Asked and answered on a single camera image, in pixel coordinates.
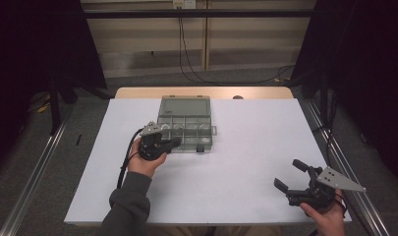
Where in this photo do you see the black curtain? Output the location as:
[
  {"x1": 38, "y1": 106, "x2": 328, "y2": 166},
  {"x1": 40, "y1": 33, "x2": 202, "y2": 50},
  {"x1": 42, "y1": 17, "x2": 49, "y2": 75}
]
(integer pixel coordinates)
[
  {"x1": 0, "y1": 0, "x2": 108, "y2": 175},
  {"x1": 290, "y1": 0, "x2": 398, "y2": 190}
]

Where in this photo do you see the black horizontal bar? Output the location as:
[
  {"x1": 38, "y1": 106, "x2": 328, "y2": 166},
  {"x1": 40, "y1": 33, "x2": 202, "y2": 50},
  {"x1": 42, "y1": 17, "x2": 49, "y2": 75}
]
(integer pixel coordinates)
[{"x1": 83, "y1": 9, "x2": 316, "y2": 20}]

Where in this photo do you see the black metal stand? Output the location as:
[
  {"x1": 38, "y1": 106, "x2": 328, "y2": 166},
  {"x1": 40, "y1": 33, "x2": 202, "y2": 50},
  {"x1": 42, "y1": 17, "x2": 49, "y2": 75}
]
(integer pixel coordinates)
[
  {"x1": 48, "y1": 73, "x2": 63, "y2": 136},
  {"x1": 318, "y1": 73, "x2": 331, "y2": 130}
]

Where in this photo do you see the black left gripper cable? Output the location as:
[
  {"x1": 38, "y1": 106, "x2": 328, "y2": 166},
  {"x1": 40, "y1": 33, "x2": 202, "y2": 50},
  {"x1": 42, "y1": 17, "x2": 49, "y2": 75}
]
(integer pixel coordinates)
[{"x1": 116, "y1": 129, "x2": 145, "y2": 190}]

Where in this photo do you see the grey plastic compartment box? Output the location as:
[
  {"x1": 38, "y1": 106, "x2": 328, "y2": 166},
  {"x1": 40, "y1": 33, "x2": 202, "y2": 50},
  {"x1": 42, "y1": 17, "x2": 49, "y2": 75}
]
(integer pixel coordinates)
[{"x1": 155, "y1": 94, "x2": 218, "y2": 153}]

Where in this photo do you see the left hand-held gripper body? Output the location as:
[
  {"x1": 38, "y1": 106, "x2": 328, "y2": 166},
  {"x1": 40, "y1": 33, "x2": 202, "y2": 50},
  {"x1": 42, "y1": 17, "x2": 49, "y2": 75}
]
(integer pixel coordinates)
[{"x1": 138, "y1": 121, "x2": 171, "y2": 162}]

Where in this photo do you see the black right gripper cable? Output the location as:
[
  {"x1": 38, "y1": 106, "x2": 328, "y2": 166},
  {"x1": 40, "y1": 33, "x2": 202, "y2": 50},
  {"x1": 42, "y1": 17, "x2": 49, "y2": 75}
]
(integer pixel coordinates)
[{"x1": 333, "y1": 193, "x2": 348, "y2": 219}]

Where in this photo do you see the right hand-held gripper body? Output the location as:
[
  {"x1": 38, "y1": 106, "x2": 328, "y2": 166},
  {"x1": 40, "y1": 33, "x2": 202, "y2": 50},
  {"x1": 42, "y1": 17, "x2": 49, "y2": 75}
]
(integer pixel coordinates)
[{"x1": 285, "y1": 165, "x2": 368, "y2": 211}]

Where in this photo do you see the white table board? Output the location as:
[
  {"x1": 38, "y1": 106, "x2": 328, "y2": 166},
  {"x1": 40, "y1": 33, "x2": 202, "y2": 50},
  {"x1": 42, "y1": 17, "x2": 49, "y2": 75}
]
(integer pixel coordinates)
[{"x1": 63, "y1": 97, "x2": 353, "y2": 226}]

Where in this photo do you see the person's left hand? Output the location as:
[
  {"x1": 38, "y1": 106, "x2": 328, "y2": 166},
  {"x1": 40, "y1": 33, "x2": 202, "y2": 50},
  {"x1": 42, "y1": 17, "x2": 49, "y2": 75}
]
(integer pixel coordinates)
[{"x1": 127, "y1": 139, "x2": 168, "y2": 179}]

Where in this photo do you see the wooden wall post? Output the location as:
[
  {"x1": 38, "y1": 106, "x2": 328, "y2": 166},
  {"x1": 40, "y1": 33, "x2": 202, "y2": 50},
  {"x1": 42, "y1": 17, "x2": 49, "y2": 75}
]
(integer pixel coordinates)
[{"x1": 200, "y1": 0, "x2": 211, "y2": 72}]

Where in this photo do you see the person's right hand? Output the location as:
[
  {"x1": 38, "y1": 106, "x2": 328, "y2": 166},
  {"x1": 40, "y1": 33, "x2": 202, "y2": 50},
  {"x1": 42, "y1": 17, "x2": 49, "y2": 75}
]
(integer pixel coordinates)
[{"x1": 299, "y1": 189, "x2": 347, "y2": 236}]

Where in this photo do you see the wooden table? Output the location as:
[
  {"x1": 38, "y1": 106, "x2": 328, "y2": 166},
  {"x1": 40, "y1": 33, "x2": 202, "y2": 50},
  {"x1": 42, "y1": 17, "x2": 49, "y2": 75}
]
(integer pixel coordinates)
[{"x1": 114, "y1": 86, "x2": 295, "y2": 100}]

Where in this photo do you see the black wall cable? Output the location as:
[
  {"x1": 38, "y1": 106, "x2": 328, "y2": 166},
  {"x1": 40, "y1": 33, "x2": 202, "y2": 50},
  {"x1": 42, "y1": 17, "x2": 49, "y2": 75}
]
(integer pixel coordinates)
[{"x1": 177, "y1": 5, "x2": 297, "y2": 85}]

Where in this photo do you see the metal floor rail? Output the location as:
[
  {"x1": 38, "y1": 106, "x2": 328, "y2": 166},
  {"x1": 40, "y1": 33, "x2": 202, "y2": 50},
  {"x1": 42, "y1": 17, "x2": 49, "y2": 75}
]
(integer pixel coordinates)
[
  {"x1": 0, "y1": 107, "x2": 74, "y2": 236},
  {"x1": 304, "y1": 99, "x2": 391, "y2": 236}
]

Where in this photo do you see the white wall socket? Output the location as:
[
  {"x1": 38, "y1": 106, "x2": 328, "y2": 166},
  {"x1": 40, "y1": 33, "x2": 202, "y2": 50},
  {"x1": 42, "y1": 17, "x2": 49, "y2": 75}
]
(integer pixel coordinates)
[{"x1": 172, "y1": 0, "x2": 198, "y2": 10}]

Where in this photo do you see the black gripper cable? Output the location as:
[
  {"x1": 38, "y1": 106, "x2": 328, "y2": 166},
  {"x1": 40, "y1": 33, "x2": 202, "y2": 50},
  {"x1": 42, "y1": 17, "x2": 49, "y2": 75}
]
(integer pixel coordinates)
[
  {"x1": 116, "y1": 129, "x2": 145, "y2": 190},
  {"x1": 333, "y1": 193, "x2": 348, "y2": 219}
]

